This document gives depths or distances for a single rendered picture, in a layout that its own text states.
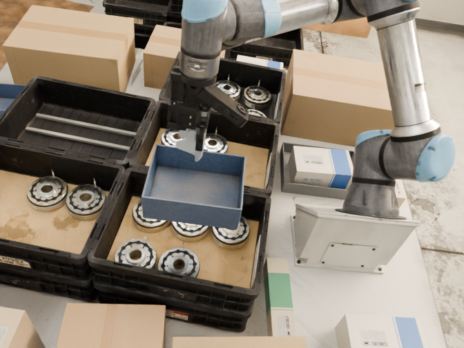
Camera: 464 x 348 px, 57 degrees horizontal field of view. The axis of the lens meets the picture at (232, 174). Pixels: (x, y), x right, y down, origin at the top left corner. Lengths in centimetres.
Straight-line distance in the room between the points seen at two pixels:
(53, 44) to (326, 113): 102
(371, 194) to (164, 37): 107
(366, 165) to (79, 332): 81
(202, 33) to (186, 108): 15
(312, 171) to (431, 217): 133
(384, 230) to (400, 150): 23
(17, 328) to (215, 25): 70
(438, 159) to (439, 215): 161
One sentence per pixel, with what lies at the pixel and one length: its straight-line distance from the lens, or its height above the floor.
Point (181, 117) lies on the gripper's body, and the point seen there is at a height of 124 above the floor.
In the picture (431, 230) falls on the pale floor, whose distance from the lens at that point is 261.
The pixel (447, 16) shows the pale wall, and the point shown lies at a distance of 451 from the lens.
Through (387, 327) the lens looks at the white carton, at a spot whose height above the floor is 79.
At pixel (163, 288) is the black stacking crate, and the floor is 86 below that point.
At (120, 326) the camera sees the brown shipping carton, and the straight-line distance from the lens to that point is 103.
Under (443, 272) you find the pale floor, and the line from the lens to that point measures 247.
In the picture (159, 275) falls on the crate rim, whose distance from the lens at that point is 99.
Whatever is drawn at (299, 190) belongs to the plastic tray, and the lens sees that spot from 148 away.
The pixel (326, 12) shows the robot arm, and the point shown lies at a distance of 111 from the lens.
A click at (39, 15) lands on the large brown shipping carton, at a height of 90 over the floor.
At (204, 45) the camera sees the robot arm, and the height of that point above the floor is 139.
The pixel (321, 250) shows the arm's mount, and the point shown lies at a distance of 126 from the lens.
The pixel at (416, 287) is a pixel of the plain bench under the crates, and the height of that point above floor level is 70.
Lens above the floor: 180
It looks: 48 degrees down
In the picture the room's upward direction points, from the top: 10 degrees clockwise
